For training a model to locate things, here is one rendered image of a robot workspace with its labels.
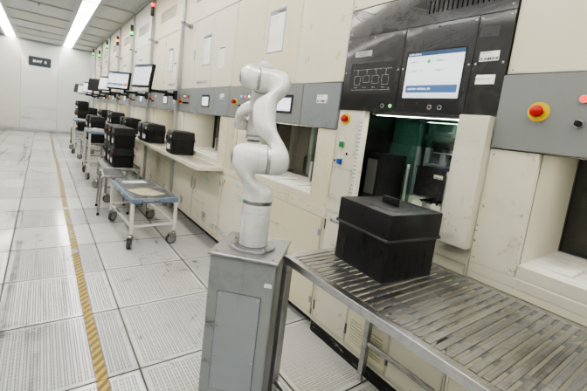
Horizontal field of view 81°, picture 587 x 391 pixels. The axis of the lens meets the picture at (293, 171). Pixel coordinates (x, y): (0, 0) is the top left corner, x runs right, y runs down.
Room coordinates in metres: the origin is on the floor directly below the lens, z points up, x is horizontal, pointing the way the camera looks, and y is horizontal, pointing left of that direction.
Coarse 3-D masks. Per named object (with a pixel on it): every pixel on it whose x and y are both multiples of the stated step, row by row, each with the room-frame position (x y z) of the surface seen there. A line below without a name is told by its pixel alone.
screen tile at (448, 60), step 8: (448, 56) 1.54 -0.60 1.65; (440, 64) 1.57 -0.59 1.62; (448, 64) 1.54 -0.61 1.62; (456, 64) 1.51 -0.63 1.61; (440, 72) 1.56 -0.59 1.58; (448, 72) 1.53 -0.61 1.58; (456, 72) 1.50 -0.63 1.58; (432, 80) 1.59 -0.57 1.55; (440, 80) 1.56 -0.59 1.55; (448, 80) 1.53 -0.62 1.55; (456, 80) 1.50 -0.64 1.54
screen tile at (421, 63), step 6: (414, 60) 1.68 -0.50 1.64; (420, 60) 1.65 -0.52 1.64; (426, 60) 1.63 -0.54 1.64; (432, 60) 1.60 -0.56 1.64; (414, 66) 1.67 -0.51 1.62; (420, 66) 1.65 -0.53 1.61; (426, 66) 1.62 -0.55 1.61; (408, 72) 1.70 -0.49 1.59; (426, 72) 1.62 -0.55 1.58; (408, 78) 1.69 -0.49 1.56; (414, 78) 1.67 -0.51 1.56; (420, 78) 1.64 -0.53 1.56; (426, 78) 1.61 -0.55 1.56
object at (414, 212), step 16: (352, 208) 1.31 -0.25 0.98; (368, 208) 1.24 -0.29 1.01; (384, 208) 1.25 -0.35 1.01; (400, 208) 1.28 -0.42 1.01; (416, 208) 1.32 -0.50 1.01; (352, 224) 1.30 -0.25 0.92; (368, 224) 1.23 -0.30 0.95; (384, 224) 1.16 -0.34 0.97; (400, 224) 1.17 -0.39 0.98; (416, 224) 1.21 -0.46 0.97; (432, 224) 1.26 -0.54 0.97; (384, 240) 1.15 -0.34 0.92; (400, 240) 1.17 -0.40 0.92; (416, 240) 1.21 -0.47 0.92
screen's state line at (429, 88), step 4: (408, 88) 1.69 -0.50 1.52; (412, 88) 1.67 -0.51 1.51; (416, 88) 1.65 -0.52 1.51; (420, 88) 1.63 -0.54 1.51; (424, 88) 1.62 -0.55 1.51; (428, 88) 1.60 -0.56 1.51; (432, 88) 1.58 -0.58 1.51; (436, 88) 1.57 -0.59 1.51; (440, 88) 1.55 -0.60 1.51; (444, 88) 1.54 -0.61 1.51; (448, 88) 1.52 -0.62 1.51; (452, 88) 1.51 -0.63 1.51; (456, 88) 1.49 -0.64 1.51; (404, 92) 1.70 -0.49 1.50; (408, 92) 1.68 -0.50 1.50; (412, 92) 1.66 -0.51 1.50; (416, 92) 1.65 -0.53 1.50; (420, 92) 1.63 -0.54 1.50; (424, 92) 1.61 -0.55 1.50; (428, 92) 1.60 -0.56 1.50; (432, 92) 1.58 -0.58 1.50; (436, 92) 1.57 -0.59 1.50; (440, 92) 1.55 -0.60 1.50; (444, 92) 1.54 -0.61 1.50; (448, 92) 1.52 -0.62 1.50; (452, 92) 1.50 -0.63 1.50
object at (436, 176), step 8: (432, 152) 2.17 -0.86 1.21; (440, 160) 2.15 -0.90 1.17; (424, 168) 2.14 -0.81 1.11; (432, 168) 2.09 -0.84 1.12; (416, 176) 2.17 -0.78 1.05; (424, 176) 2.13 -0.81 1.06; (432, 176) 2.08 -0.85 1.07; (440, 176) 2.04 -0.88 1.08; (416, 184) 2.17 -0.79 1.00; (424, 184) 2.12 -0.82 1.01; (432, 184) 2.08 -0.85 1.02; (440, 184) 2.04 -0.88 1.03; (416, 192) 2.16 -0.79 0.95; (424, 192) 2.11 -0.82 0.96; (432, 192) 2.07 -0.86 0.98; (440, 192) 2.03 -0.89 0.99; (424, 200) 2.15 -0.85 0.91; (432, 200) 2.21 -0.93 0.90; (440, 200) 2.02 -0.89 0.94
